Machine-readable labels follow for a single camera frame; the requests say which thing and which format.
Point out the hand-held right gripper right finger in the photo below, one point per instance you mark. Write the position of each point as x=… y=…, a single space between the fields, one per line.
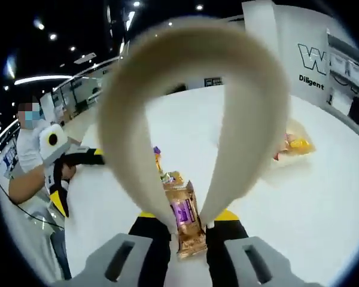
x=227 y=257

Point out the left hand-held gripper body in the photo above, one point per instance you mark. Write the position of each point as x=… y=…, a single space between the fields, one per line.
x=52 y=143

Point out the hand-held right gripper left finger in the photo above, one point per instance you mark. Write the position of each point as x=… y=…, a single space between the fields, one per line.
x=155 y=257

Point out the brown purple-label food packet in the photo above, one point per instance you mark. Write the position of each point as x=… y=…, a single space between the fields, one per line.
x=185 y=215

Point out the beige food tongs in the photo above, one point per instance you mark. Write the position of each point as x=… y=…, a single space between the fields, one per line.
x=122 y=104

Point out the purple food packet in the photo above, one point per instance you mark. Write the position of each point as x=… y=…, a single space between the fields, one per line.
x=157 y=151

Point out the golden food packet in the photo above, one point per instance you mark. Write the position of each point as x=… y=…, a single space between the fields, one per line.
x=159 y=164

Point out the beige food container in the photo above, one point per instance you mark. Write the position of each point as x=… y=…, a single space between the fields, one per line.
x=290 y=163

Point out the pile of food packets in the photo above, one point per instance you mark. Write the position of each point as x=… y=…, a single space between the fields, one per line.
x=299 y=146

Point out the person's left hand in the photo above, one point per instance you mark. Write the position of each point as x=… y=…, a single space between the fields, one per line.
x=68 y=172

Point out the person's head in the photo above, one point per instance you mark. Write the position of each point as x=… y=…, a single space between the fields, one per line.
x=33 y=122

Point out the black office chair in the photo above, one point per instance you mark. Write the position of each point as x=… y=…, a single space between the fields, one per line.
x=179 y=88

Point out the black floor sign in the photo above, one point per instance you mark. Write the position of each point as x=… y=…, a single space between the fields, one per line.
x=213 y=82

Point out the black backpack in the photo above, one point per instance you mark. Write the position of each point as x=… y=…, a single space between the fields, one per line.
x=356 y=110

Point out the row of white storage boxes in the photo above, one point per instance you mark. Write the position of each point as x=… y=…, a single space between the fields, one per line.
x=354 y=70

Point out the grey metal shelving unit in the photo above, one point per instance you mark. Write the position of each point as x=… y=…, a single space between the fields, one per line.
x=341 y=39

